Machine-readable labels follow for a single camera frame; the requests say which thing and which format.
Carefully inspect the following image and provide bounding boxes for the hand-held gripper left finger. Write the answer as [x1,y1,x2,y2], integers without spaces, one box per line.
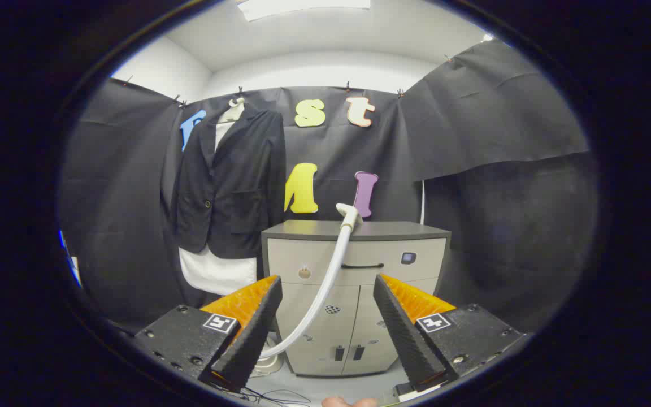
[133,275,284,393]

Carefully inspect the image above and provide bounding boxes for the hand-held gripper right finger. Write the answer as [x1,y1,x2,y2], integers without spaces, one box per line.
[373,274,530,393]

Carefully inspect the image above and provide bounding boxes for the white shirt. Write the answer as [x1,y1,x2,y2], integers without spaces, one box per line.
[179,103,258,296]

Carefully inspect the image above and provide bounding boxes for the white garment steamer head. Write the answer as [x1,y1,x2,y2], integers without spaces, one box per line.
[335,203,361,230]

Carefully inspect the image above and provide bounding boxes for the black suit jacket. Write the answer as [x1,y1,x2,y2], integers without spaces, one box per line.
[160,105,287,259]

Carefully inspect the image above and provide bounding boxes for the white steamer base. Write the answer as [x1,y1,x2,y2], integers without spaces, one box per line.
[249,334,284,377]

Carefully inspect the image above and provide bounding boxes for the grey cabinet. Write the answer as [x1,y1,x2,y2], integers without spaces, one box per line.
[262,219,452,378]

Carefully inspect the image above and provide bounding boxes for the black backdrop cloth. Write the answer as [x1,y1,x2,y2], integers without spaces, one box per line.
[60,40,600,334]

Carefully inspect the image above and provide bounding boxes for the large ceiling light panel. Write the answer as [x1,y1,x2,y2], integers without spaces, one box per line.
[237,0,371,22]

